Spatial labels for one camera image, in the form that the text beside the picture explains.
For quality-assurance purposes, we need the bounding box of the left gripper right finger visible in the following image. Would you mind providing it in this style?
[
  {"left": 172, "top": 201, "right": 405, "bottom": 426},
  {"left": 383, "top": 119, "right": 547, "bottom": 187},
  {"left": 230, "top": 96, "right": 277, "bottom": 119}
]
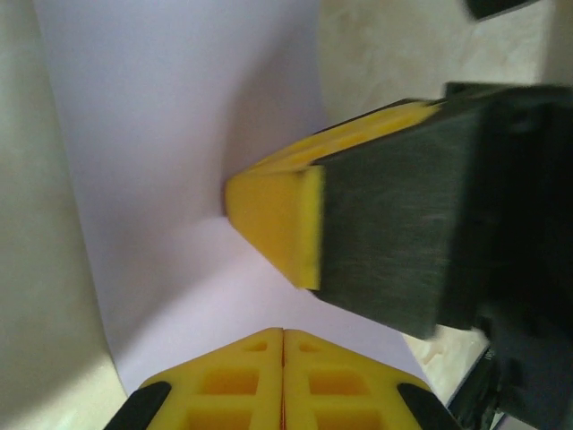
[{"left": 284, "top": 329, "right": 456, "bottom": 430}]

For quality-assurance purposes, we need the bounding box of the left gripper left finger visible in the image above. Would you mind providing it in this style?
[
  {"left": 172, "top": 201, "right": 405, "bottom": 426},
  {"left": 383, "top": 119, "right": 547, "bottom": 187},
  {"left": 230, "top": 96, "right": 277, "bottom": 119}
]
[{"left": 111, "top": 328, "right": 285, "bottom": 430}]

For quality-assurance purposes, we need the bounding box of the purple paper sheet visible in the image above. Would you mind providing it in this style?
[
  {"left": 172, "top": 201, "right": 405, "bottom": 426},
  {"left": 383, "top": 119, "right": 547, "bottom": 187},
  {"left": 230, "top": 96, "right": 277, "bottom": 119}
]
[{"left": 33, "top": 0, "right": 433, "bottom": 400}]

